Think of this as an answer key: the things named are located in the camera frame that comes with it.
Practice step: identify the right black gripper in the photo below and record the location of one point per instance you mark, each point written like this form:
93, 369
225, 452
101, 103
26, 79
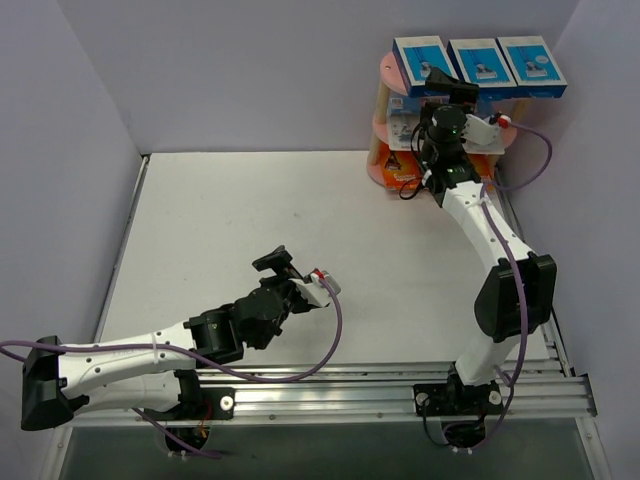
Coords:
461, 93

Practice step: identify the blue blister pack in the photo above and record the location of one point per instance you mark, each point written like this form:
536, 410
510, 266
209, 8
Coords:
482, 133

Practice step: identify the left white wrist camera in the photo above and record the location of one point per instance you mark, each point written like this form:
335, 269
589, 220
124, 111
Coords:
313, 288

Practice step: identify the aluminium rail frame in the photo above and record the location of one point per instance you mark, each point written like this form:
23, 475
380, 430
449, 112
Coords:
409, 278

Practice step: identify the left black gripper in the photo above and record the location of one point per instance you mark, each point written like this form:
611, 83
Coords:
283, 270

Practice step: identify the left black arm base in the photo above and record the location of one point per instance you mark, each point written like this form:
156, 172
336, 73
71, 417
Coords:
186, 427

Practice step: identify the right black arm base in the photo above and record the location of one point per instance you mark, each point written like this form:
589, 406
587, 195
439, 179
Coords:
455, 416

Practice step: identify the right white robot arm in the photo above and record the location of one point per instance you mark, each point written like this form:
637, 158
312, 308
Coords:
517, 294

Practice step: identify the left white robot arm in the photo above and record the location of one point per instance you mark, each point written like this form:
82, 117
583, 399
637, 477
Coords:
157, 371

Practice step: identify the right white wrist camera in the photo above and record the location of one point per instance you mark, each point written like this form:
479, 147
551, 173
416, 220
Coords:
508, 132

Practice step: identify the white blue Harry's box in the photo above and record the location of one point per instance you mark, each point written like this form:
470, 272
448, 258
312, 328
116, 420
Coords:
533, 67

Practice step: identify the grey Harry's box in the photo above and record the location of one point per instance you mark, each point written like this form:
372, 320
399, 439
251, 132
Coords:
416, 58
480, 61

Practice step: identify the orange Gillette box front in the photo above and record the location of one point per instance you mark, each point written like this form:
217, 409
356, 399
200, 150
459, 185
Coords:
484, 166

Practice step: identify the orange gillette box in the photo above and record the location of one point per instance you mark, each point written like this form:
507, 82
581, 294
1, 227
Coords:
484, 166
399, 170

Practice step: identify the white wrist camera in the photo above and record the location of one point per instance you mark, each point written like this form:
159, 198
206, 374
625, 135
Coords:
508, 132
313, 288

